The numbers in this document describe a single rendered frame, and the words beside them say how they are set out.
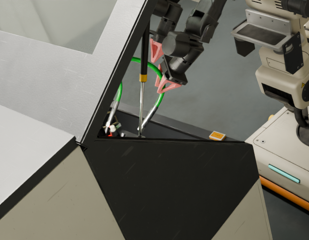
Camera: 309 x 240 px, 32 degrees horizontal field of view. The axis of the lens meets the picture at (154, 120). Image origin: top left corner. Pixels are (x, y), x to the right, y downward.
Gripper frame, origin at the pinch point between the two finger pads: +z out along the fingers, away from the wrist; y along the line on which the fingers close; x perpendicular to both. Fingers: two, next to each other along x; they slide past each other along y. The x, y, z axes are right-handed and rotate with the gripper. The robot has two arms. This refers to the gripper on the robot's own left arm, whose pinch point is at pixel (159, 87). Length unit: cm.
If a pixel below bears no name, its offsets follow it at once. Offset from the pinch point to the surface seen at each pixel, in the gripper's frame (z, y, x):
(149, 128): 31.6, -15.4, 21.9
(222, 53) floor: 72, -161, 154
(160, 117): 23.4, -14.0, 21.2
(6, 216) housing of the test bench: 3, 54, -52
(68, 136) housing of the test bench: -9, 39, -42
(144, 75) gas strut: -18.5, 21.9, -23.6
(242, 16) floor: 57, -201, 179
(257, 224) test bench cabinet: 25, 26, 55
